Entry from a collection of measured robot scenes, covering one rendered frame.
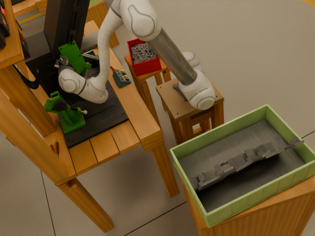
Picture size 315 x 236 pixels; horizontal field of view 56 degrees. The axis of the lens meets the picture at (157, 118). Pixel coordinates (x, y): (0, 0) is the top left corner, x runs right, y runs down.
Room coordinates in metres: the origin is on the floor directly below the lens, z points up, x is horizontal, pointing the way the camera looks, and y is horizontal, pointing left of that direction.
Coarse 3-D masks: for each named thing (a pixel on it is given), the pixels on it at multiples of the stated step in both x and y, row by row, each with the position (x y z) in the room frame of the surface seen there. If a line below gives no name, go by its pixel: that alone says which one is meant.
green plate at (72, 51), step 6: (60, 48) 1.69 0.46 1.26; (66, 48) 1.69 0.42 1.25; (72, 48) 1.69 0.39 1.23; (78, 48) 1.70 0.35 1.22; (66, 54) 1.68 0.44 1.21; (72, 54) 1.68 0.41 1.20; (78, 54) 1.68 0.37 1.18; (72, 60) 1.67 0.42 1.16; (78, 60) 1.67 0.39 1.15; (84, 60) 1.67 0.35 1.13; (78, 66) 1.66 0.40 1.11; (78, 72) 1.65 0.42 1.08
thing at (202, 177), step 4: (216, 164) 0.70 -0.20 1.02; (216, 168) 0.69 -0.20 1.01; (216, 172) 0.66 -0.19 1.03; (220, 172) 0.65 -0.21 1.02; (200, 176) 0.70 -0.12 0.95; (204, 176) 0.70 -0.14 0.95; (216, 176) 0.64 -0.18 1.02; (200, 180) 0.69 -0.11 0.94; (204, 180) 0.67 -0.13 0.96; (200, 184) 0.66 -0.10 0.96
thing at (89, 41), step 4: (96, 32) 1.96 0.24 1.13; (84, 36) 1.96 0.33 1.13; (88, 36) 1.95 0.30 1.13; (92, 36) 1.93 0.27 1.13; (96, 36) 1.91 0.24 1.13; (84, 40) 1.91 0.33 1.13; (88, 40) 1.89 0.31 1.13; (92, 40) 1.88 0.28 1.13; (96, 40) 1.86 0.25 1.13; (84, 44) 1.86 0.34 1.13; (88, 44) 1.84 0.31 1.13; (92, 44) 1.83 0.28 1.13; (96, 44) 1.82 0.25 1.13; (84, 48) 1.81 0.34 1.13; (88, 48) 1.81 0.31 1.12; (92, 48) 1.81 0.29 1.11; (84, 52) 1.80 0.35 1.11
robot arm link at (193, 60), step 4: (184, 52) 1.41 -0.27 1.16; (188, 52) 1.40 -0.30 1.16; (184, 56) 1.37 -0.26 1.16; (188, 56) 1.36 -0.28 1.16; (192, 56) 1.35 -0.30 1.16; (196, 56) 1.37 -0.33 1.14; (188, 60) 1.33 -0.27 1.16; (192, 60) 1.32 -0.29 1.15; (196, 60) 1.33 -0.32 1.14; (192, 64) 1.31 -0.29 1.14; (196, 64) 1.31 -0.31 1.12; (200, 64) 1.33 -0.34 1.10; (196, 68) 1.29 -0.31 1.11; (200, 68) 1.29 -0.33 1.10
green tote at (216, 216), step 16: (256, 112) 0.98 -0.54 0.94; (272, 112) 0.94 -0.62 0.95; (224, 128) 0.95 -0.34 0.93; (240, 128) 0.97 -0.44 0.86; (288, 128) 0.81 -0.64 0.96; (192, 144) 0.92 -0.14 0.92; (208, 144) 0.93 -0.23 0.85; (288, 144) 0.79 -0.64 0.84; (304, 144) 0.70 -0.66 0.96; (176, 160) 0.83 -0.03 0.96; (304, 160) 0.67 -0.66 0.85; (288, 176) 0.57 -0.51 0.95; (304, 176) 0.59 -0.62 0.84; (192, 192) 0.64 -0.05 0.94; (256, 192) 0.54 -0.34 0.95; (272, 192) 0.56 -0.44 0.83; (224, 208) 0.51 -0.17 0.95; (240, 208) 0.53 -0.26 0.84; (208, 224) 0.51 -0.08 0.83
